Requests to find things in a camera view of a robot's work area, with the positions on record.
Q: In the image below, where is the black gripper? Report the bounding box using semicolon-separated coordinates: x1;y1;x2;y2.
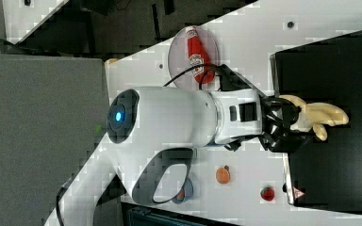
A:
259;97;308;153

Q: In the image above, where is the peeled toy banana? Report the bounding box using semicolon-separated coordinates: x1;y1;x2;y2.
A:
280;95;349;141

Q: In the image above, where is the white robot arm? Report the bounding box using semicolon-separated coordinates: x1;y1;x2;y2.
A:
43;87;305;226

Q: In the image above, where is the red toy strawberry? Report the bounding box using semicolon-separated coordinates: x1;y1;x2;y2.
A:
260;186;275;202

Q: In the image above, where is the orange toy fruit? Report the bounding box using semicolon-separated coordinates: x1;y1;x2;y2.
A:
215;166;230;185

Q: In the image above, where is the red ketchup bottle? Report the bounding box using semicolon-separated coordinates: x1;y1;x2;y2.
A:
186;26;214;84

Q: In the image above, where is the pale purple round plate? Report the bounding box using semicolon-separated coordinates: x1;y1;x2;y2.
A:
168;26;220;90

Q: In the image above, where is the blue bowl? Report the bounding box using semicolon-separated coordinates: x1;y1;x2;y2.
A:
172;179;193;204

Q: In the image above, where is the pink toy fruit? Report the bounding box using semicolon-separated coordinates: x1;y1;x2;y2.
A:
176;190;185;202

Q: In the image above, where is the grey foam board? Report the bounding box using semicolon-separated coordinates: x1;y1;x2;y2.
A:
0;55;108;226

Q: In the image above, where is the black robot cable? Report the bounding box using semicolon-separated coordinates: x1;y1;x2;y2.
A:
162;63;234;92

